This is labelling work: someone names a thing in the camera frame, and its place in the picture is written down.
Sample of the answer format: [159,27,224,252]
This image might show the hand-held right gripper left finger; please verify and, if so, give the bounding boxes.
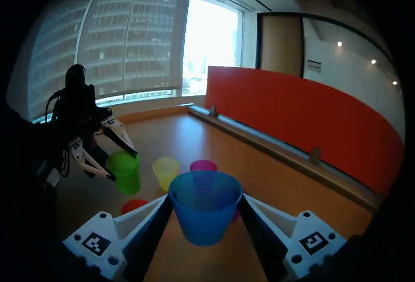
[62,192,174,282]

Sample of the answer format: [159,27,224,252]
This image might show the yellow plastic cup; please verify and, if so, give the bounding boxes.
[153,157,181,193]

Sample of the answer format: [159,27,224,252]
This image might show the black cable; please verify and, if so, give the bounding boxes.
[45,89,71,178]

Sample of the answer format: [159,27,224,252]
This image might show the purple plastic cup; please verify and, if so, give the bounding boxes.
[190,160,218,187]

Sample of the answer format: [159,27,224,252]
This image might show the red plastic cup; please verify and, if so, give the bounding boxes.
[121,199,150,216]

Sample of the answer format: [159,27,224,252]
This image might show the blue plastic cup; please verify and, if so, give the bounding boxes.
[169,170,243,246]

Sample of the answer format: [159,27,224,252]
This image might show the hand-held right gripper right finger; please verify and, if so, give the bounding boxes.
[239,192,348,282]

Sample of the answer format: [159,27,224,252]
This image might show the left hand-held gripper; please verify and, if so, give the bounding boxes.
[48,64,138,181]

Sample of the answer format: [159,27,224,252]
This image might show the green plastic cup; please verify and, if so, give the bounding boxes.
[106,151,142,195]

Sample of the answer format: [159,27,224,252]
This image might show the red desk screen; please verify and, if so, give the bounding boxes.
[188,65,406,213]

